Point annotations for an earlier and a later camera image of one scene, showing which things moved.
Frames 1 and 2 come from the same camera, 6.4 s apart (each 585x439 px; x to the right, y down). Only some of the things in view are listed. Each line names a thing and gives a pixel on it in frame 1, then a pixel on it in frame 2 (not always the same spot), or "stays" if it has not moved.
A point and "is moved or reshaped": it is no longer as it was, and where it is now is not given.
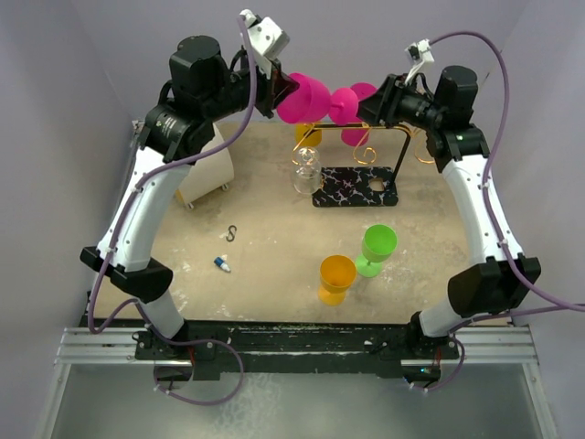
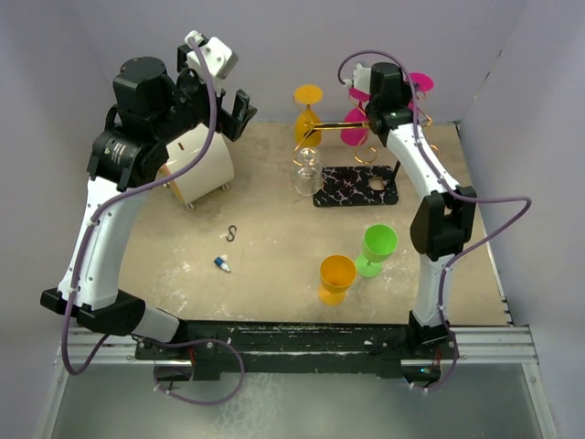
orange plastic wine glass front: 337,273 stays
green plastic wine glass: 378,243 stays
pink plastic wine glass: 358,137 stays
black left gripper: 275,90 → 231,124
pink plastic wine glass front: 312,102 is moved or reshaped
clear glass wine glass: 306,164 stays
